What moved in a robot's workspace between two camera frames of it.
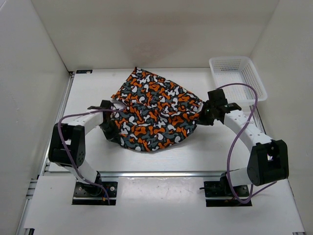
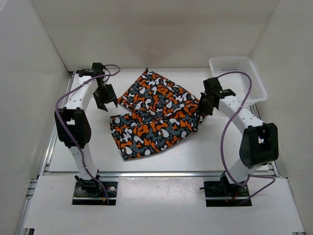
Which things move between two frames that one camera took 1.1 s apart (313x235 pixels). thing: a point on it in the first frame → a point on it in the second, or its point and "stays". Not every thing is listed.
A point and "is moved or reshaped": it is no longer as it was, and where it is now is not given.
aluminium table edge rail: x=138 y=174 stays
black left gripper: x=115 y=136 → x=110 y=97
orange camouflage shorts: x=152 y=112 is moved or reshaped
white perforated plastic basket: x=228 y=70 stays
